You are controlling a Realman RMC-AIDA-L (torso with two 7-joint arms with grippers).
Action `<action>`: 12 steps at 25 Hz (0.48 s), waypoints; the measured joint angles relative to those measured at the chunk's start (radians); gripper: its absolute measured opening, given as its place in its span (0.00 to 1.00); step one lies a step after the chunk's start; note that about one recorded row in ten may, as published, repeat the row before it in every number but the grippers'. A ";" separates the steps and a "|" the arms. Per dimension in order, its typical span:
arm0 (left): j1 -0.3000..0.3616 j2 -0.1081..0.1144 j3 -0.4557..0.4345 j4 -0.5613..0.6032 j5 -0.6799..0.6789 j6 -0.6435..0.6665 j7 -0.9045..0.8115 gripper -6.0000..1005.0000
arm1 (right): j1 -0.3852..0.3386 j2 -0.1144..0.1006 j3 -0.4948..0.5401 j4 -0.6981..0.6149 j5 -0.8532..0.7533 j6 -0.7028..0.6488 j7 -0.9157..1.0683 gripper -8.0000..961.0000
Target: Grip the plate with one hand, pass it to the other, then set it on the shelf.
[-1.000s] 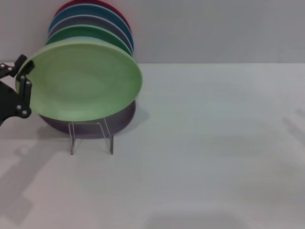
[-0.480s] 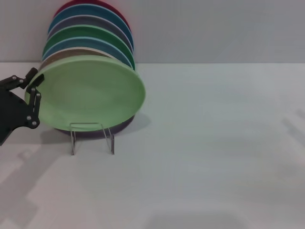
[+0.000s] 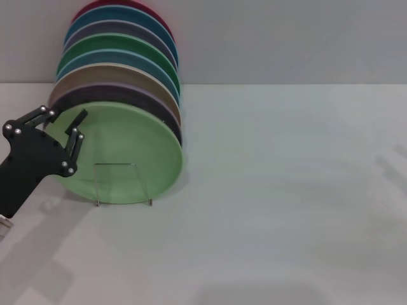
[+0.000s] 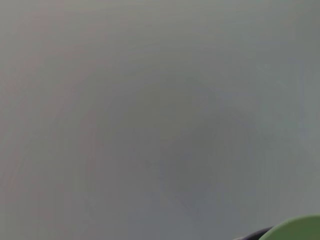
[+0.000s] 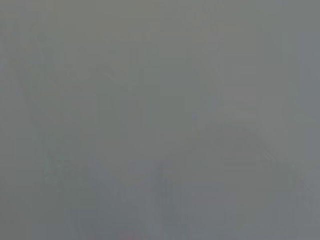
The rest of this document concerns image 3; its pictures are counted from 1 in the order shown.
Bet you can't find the beige plate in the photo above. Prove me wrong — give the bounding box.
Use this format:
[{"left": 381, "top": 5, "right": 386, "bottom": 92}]
[{"left": 48, "top": 63, "right": 182, "bottom": 128}]

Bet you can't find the teal blue plate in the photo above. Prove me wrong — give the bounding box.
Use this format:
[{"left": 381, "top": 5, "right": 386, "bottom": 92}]
[{"left": 63, "top": 4, "right": 178, "bottom": 69}]

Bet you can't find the light blue plate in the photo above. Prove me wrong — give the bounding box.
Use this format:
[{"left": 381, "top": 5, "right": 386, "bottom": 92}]
[{"left": 55, "top": 49, "right": 181, "bottom": 105}]

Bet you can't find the grey plate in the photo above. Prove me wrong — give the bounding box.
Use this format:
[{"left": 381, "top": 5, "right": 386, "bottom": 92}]
[{"left": 62, "top": 19, "right": 179, "bottom": 72}]

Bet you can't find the maroon red plate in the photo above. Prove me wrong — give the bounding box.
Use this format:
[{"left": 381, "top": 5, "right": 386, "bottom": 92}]
[{"left": 75, "top": 0, "right": 176, "bottom": 44}]

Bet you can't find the lavender purple plate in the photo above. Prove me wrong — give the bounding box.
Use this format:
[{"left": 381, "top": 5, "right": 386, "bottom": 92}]
[{"left": 50, "top": 84, "right": 183, "bottom": 147}]

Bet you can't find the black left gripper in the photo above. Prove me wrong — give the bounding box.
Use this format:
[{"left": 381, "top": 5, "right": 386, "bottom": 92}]
[{"left": 0, "top": 105, "right": 88, "bottom": 220}]

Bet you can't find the light green plate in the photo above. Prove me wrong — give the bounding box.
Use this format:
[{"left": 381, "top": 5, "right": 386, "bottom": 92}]
[{"left": 43, "top": 101, "right": 185, "bottom": 204}]

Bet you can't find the clear acrylic plate rack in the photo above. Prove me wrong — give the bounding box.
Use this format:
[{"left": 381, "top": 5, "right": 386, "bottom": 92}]
[{"left": 93, "top": 163, "right": 153, "bottom": 207}]

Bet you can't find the dark green plate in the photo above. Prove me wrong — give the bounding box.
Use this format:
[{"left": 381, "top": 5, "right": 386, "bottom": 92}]
[{"left": 57, "top": 32, "right": 179, "bottom": 90}]

